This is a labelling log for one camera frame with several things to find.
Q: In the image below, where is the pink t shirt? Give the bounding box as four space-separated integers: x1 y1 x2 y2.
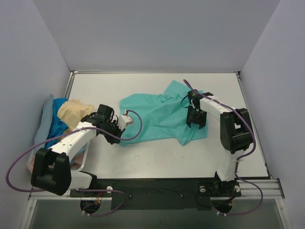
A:
27 152 84 174

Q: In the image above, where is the teal t shirt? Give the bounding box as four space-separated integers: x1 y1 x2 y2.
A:
119 80 208 146

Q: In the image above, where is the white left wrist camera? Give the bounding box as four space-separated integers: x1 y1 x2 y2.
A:
118 110 134 130

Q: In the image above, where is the white laundry bin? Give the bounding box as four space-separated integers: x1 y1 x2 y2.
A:
28 138 90 177

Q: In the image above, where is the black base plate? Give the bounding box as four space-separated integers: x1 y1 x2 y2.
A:
70 178 241 212

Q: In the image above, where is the aluminium frame rail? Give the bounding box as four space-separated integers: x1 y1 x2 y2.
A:
28 177 285 201

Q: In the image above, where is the light blue t shirt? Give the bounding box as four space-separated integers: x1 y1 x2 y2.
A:
34 94 54 145

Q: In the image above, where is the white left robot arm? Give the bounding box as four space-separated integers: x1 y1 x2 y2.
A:
31 104 133 197

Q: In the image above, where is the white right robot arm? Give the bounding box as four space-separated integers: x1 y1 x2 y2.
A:
186 91 254 195

